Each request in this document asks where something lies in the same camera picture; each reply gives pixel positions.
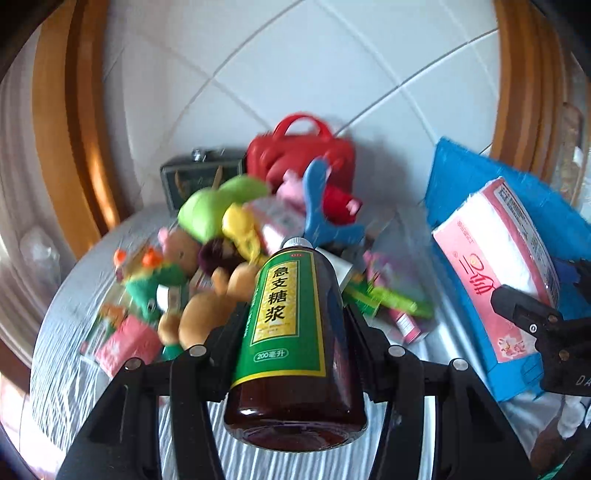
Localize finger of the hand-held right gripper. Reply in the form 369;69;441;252
556;259;591;289
490;285;566;342

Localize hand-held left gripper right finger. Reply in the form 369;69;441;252
342;305;539;480

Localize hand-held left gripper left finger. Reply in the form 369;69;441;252
55;300;252;480

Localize pink tissue pack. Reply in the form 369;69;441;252
433;176;561;365
95;316;162;377

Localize brown bottle green label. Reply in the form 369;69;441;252
224;236;370;450

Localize blue plastic crate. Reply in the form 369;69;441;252
425;136;591;402

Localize small red white box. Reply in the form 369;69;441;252
390;307;423;344

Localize dark green box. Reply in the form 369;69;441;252
344;281;384;319

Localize green pink plastic packet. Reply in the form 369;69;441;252
344;249;435;333

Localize maroon plush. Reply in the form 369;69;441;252
198;237;243;275

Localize green plush with orange horns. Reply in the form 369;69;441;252
115;247;190;324

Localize yellow plastic tongs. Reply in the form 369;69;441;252
222;204;269;268

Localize glass cabinet door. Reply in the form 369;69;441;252
549;102;591;213

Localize green white flat box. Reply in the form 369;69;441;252
81;302;127;356

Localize white pink medicine box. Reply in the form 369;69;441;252
249;200;305;250

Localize light green plush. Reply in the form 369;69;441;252
178;175;273;243

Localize blue boomerang toy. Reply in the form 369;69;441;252
302;158;368;250

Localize dark metal box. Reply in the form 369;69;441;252
160;148;247;213

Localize pink pig plush red dress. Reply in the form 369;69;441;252
277;170;363;220

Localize red toy suitcase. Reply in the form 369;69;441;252
246;113;357;195

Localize clear plastic bag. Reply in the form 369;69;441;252
21;226;61;278

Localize white curtain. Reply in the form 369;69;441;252
0;69;79;352

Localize wooden door frame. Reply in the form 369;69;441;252
489;0;571;185
32;0;134;259

